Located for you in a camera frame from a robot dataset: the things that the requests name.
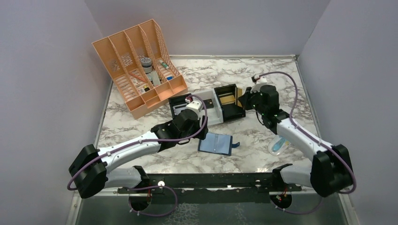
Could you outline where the silver credit card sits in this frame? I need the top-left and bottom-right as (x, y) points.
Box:
(172, 104), (186, 116)

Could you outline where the left black plastic bin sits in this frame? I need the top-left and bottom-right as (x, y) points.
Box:
(168, 93), (191, 119)

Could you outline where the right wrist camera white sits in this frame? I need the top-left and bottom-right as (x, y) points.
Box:
(250, 75), (267, 93)

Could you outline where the black credit card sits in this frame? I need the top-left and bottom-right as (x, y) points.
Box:
(204, 99), (214, 109)

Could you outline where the right black plastic bin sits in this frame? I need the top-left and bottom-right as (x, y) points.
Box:
(214, 84), (246, 123)

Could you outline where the orange pencil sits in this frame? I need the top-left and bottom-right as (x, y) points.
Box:
(129, 72), (148, 83)

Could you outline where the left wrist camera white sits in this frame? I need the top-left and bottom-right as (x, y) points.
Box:
(185, 98), (203, 116)

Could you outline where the black plastic bin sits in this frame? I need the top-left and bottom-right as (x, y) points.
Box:
(214, 84), (246, 123)
(168, 93), (191, 119)

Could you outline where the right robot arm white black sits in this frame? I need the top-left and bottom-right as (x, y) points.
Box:
(238, 84), (356, 197)

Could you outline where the grey round tape roll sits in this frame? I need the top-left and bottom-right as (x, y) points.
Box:
(140, 57), (153, 74)

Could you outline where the orange plastic file organizer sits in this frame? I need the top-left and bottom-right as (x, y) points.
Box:
(92, 19), (188, 119)

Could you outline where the blue leather card holder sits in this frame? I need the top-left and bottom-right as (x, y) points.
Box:
(198, 133), (240, 156)

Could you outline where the white plastic bin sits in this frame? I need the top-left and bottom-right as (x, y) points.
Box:
(193, 89), (223, 127)

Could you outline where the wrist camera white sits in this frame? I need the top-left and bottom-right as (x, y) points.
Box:
(185, 98), (203, 116)
(250, 75), (267, 93)

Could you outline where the gold credit card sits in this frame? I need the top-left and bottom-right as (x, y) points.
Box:
(219, 94), (236, 105)

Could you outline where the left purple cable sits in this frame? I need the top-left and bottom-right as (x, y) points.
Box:
(67, 94), (208, 191)

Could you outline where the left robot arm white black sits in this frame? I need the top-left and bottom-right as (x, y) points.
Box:
(67, 109), (208, 199)

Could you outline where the clear blue plastic case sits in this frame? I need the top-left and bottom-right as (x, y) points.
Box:
(268, 135), (291, 156)

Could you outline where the green white marker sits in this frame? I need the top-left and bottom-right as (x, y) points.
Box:
(159, 60), (169, 70)

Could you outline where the black metal base rail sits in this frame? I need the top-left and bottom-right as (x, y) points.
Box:
(117, 172), (302, 204)

